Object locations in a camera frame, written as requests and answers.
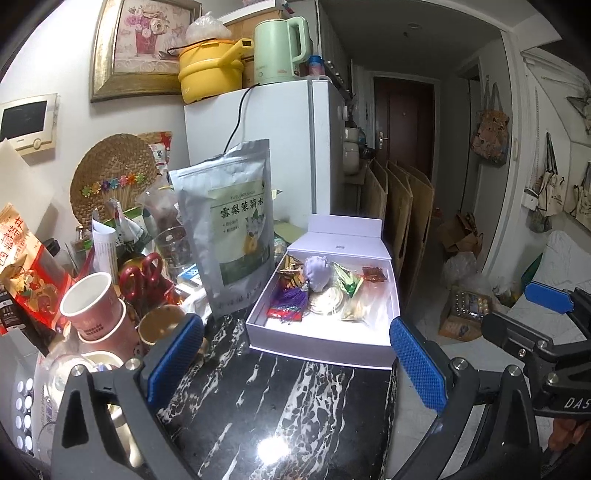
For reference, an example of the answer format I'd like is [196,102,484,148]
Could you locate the small red candy packet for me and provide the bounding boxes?
[363,266,388,283]

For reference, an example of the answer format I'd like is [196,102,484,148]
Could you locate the green triangular snack packet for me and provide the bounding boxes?
[332,263,363,298]

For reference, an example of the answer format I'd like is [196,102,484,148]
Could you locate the nutritious cereal bag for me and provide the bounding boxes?
[279,254,305,290]

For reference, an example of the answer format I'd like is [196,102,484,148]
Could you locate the right hand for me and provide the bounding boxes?
[548,418,578,452]

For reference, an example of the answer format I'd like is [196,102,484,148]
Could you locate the tan ceramic mug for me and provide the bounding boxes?
[137,304,185,348]

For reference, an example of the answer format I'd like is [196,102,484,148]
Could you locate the egg carton box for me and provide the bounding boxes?
[439,286,493,342]

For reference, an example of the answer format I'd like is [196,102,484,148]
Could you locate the pink panda paper cup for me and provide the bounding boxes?
[60,272,141,361]

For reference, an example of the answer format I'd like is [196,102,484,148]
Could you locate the clear bag of white cakes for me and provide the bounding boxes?
[308,279,394,324]

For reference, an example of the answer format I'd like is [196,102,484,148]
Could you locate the red snack packet in box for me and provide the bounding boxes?
[266,287,308,322]

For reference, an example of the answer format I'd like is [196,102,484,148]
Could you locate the silver tea pouch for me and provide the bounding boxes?
[170,139,274,317]

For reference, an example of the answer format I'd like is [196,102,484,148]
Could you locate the hanging patterned tote bag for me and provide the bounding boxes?
[471,78,510,167]

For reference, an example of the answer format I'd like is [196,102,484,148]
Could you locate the red orange snack bag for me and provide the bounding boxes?
[1,203,73,331]

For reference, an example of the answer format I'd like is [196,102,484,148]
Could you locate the brown cardboard sheets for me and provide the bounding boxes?
[361,159,435,308]

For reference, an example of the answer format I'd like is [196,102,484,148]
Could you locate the woven straw fan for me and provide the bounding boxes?
[69,133,158,227]

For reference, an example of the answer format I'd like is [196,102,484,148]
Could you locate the dark entrance door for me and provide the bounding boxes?
[374,77,436,180]

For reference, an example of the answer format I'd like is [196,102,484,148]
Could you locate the white refrigerator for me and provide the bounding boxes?
[184,77,346,230]

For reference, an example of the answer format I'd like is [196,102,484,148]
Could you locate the yellow rice cooker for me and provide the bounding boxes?
[178,38,253,104]

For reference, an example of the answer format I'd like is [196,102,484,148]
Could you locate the green electric kettle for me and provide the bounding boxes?
[253,16,312,85]

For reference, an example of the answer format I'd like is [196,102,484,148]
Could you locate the gold framed flower picture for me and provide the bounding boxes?
[89,0,202,103]

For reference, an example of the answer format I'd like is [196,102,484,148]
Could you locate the cardboard box on fridge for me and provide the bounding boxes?
[221,1,290,88]

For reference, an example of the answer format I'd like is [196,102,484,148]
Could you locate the red handled scissors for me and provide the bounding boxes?
[118,252,163,315]

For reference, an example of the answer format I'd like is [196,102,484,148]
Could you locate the black power cable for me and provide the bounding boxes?
[221,82,260,156]

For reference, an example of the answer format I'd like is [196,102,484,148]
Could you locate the wall intercom panel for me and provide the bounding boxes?
[1,93,59,156]

